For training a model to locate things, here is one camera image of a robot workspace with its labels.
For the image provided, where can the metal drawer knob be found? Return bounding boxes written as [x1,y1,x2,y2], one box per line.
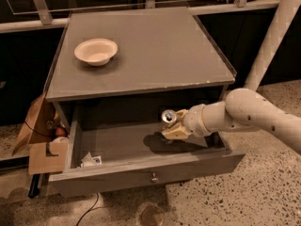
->
[150,172,159,184]

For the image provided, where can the white paper bowl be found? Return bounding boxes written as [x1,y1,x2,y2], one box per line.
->
[74,39,118,66]

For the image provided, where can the silver blue redbull can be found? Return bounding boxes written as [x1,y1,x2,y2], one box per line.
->
[161,109,177,124]

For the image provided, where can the brown cardboard box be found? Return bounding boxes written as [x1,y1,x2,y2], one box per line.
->
[12,93,69,175]

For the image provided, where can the white crumpled packet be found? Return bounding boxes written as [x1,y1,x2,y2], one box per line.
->
[80,153,103,168]

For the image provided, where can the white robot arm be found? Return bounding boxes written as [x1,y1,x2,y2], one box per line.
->
[161,89,301,153]

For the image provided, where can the white railing bar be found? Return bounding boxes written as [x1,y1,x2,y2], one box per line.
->
[0,0,281,34]

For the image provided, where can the black cable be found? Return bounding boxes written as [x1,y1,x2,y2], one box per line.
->
[75,192,101,226]

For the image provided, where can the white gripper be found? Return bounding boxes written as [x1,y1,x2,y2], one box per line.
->
[162,105,208,140]

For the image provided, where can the white diagonal pole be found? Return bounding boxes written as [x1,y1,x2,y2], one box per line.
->
[244,0,301,91]

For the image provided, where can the grey wooden cabinet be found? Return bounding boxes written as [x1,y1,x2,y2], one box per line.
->
[43,6,238,133]

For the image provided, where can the open grey top drawer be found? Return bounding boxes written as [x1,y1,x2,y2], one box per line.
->
[48,98,246,198]

